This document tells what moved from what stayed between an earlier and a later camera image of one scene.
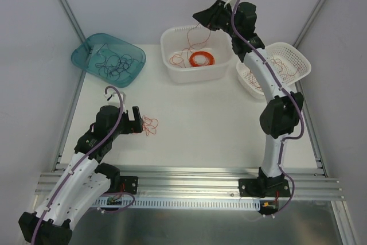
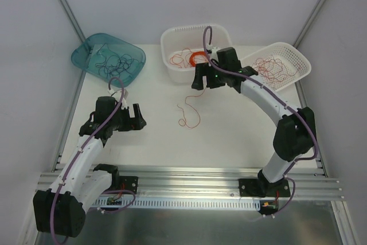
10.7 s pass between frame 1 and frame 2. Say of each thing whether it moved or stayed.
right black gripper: moved
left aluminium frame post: stayed
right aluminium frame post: stayed
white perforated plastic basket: stayed
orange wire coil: stayed
